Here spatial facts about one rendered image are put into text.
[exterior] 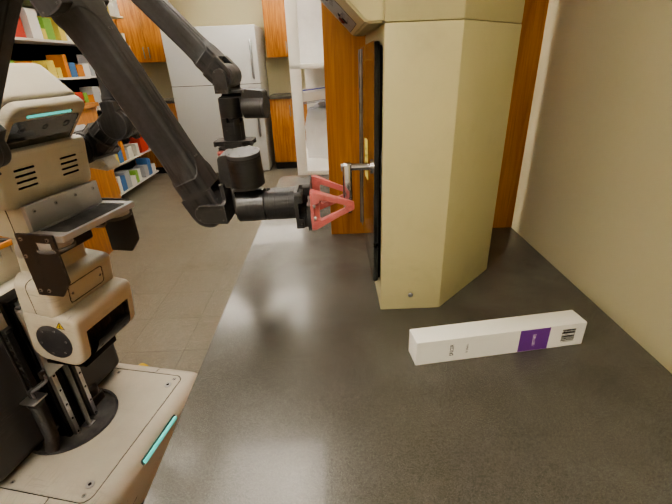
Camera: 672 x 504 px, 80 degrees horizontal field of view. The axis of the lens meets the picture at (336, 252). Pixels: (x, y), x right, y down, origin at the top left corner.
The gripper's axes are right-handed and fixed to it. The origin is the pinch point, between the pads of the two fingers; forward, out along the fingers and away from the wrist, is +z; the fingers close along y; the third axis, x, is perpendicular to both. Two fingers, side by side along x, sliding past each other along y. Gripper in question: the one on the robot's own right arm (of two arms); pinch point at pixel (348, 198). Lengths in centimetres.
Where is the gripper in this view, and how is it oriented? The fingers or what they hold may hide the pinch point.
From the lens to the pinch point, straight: 71.6
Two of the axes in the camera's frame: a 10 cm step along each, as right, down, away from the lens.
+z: 10.0, -0.6, -0.1
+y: -0.2, -4.3, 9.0
